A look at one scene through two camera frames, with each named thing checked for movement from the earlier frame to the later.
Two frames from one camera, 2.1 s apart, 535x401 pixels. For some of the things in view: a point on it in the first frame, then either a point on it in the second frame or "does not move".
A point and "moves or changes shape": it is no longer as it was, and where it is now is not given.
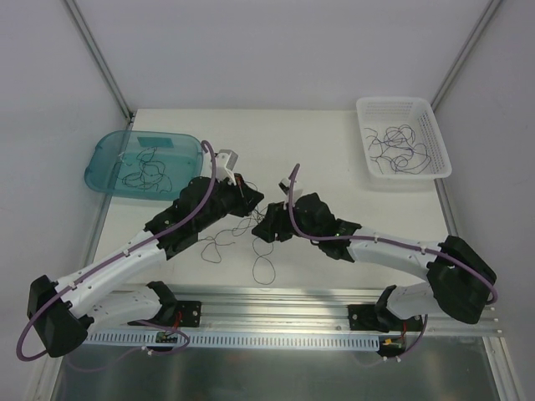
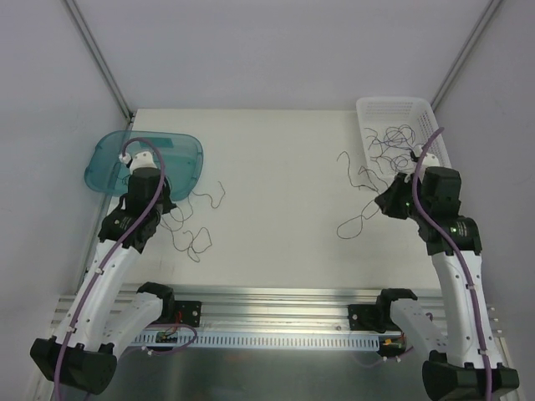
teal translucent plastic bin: (145, 164) does not move
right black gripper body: (277, 219) to (393, 200)
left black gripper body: (242, 195) to (165, 200)
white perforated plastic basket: (403, 138) does not move
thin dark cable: (399, 151) does not move
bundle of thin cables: (263, 269) moves or changes shape
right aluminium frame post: (466, 49) does not move
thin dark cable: (375, 137) does not move
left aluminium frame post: (99, 57) does not move
